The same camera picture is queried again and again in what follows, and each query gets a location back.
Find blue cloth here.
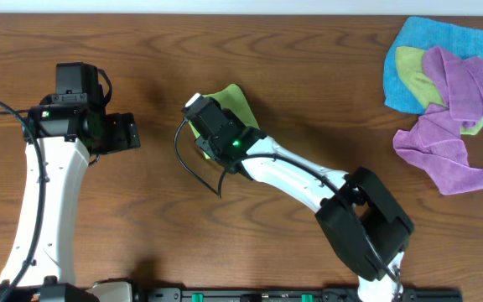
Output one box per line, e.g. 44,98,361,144
383,17,483,115

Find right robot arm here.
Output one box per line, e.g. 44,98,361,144
192,125,414,301

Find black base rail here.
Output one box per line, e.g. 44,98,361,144
132,288,464,302

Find right black cable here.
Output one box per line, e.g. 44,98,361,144
173,117,404,301

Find purple cloth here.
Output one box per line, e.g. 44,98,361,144
392,45,483,196

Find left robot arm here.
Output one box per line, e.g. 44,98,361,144
0,91,140,302

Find olive green cloth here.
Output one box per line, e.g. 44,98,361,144
395,46,483,135

